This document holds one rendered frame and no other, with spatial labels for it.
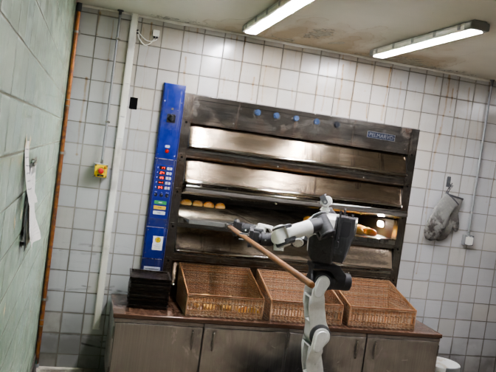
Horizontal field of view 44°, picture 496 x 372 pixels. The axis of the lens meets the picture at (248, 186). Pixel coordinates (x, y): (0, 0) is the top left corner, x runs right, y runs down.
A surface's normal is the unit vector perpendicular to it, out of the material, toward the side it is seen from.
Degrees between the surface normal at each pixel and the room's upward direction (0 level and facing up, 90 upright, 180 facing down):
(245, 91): 90
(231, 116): 92
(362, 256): 70
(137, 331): 90
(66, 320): 90
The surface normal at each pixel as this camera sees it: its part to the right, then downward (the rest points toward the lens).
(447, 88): 0.25, 0.08
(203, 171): 0.28, -0.26
